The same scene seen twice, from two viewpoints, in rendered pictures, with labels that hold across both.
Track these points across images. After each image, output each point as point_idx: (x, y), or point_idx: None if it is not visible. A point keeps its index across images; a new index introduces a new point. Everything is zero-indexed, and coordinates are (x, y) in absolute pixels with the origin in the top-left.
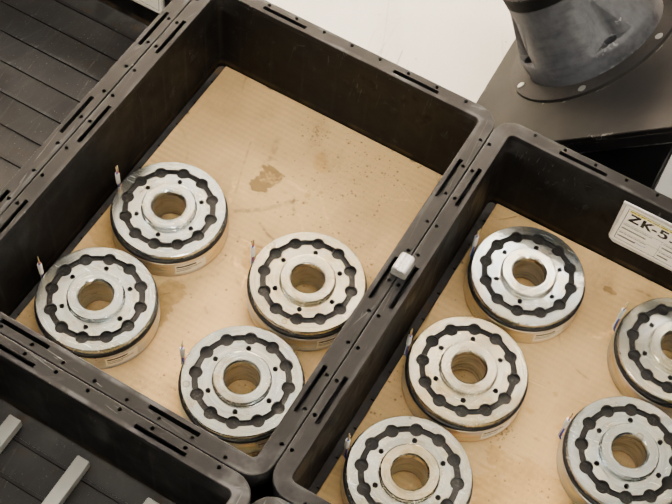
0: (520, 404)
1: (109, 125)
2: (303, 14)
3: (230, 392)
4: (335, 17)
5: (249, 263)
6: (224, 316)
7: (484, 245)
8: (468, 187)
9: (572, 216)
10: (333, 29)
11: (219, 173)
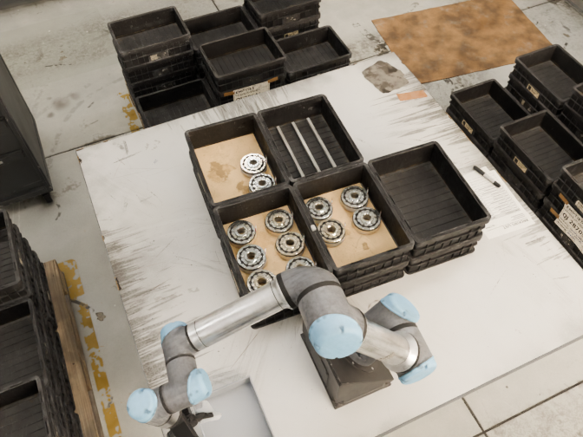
0: (276, 247)
1: (387, 205)
2: (431, 321)
3: (317, 203)
4: (425, 329)
5: (346, 231)
6: (337, 219)
7: (313, 265)
8: (324, 257)
9: None
10: (421, 325)
11: (373, 238)
